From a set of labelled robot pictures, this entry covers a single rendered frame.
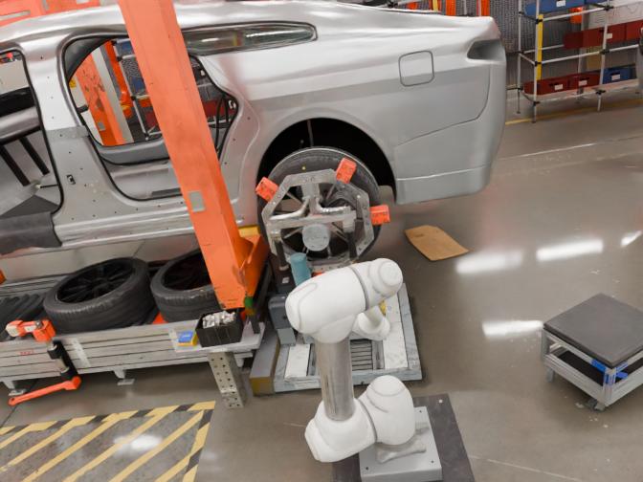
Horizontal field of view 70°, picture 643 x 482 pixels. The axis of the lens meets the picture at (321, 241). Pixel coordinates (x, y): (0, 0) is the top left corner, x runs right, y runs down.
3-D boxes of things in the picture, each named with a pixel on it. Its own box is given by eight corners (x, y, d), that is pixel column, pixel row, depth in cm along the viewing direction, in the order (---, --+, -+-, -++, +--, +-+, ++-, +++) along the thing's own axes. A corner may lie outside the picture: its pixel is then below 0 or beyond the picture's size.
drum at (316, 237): (334, 230, 241) (329, 207, 235) (332, 251, 223) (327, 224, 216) (308, 234, 243) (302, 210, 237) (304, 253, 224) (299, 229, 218)
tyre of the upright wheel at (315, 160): (248, 161, 253) (283, 262, 282) (238, 175, 232) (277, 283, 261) (365, 131, 241) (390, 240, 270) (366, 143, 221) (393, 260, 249)
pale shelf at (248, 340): (265, 326, 239) (263, 321, 237) (259, 348, 224) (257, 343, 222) (187, 335, 244) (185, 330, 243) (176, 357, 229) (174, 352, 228)
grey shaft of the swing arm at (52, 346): (83, 382, 284) (48, 317, 262) (78, 388, 279) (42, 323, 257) (70, 383, 285) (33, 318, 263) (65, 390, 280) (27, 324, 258)
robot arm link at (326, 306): (377, 452, 160) (321, 481, 154) (356, 415, 173) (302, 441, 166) (372, 285, 116) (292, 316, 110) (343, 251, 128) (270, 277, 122)
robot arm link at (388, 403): (425, 433, 164) (420, 387, 155) (380, 456, 159) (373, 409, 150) (400, 405, 178) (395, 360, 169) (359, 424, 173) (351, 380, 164)
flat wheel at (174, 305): (255, 262, 336) (248, 233, 325) (267, 311, 277) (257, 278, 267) (166, 287, 327) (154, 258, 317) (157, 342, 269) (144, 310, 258)
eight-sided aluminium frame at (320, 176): (377, 259, 247) (364, 163, 223) (378, 265, 242) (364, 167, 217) (279, 272, 255) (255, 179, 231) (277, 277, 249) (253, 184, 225)
